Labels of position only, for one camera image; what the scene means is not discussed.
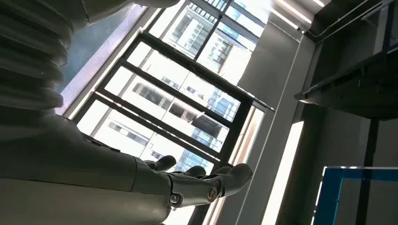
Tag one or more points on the dark overhead frame structure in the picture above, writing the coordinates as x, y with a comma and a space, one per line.
357, 93

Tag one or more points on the short ceiling light strip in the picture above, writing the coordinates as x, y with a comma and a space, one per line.
284, 19
293, 12

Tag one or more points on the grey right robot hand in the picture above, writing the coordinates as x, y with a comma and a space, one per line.
62, 174

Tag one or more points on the dark vertical pole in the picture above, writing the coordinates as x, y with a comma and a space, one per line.
367, 174

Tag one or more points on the dark window frame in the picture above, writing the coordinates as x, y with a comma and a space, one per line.
238, 130

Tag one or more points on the blue framed panel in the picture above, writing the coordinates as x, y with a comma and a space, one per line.
329, 198

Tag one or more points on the long ceiling light strip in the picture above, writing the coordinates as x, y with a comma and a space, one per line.
286, 174

